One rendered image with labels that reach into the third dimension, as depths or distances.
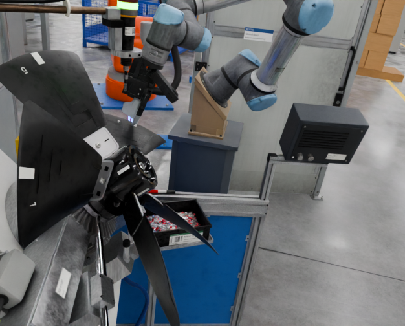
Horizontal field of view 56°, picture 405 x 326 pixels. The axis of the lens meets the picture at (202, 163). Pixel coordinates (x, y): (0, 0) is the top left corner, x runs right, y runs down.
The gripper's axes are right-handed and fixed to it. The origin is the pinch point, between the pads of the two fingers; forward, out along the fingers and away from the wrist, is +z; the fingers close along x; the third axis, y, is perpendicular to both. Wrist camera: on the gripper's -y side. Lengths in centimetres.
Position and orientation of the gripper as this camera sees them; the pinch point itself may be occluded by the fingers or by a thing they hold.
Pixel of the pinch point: (135, 122)
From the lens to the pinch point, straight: 120.5
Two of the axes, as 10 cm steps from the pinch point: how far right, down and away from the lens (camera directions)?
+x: 1.0, 4.6, -8.8
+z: -4.1, 8.3, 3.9
